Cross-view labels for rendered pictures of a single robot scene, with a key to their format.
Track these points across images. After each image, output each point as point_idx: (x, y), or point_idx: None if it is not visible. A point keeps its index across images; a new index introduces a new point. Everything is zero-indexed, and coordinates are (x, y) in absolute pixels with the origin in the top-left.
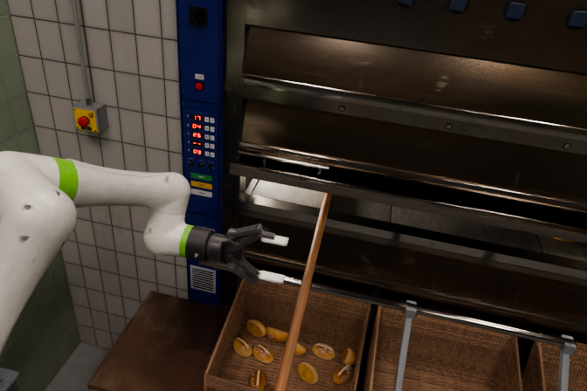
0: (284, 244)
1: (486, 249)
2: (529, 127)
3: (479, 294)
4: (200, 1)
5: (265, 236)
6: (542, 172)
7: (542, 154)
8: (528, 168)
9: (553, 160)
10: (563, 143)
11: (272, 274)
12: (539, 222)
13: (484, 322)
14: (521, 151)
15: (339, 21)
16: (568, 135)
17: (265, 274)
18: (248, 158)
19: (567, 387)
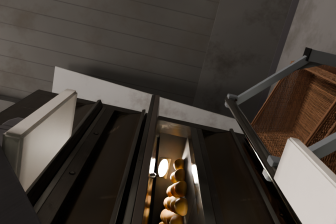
0: (66, 91)
1: (203, 223)
2: (46, 190)
3: (264, 223)
4: None
5: (1, 140)
6: (100, 185)
7: (82, 189)
8: (96, 194)
9: (88, 183)
10: (69, 174)
11: (298, 200)
12: (138, 156)
13: (242, 124)
14: (77, 201)
15: None
16: (61, 171)
17: (322, 216)
18: None
19: (261, 81)
